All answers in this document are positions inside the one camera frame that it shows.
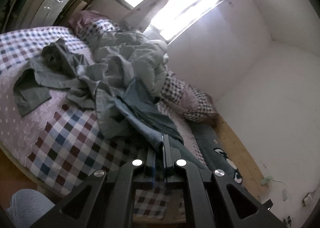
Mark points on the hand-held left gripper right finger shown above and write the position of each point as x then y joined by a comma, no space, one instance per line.
166,153

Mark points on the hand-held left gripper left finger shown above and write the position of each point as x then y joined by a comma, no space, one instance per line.
150,168

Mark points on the teal long-sleeved shirt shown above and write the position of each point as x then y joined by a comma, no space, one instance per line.
142,118

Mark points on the checkered dotted pillow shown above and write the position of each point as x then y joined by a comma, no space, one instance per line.
192,103
87,21

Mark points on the grey-green crumpled cloth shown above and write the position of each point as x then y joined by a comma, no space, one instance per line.
110,93

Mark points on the checkered bed sheet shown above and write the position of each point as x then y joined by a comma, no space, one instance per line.
70,138

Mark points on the pale green puffy duvet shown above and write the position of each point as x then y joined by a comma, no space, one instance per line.
152,68

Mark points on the person's leg blue trousers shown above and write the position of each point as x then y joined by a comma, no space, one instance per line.
27,208

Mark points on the white curtain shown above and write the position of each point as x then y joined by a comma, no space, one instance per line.
147,15

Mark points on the olive green garment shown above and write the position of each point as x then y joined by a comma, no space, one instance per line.
42,78

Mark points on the window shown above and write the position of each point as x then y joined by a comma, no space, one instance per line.
180,13

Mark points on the white wall plug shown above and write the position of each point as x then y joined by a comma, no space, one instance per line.
284,194

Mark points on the white wall socket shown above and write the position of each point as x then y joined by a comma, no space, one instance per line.
307,198

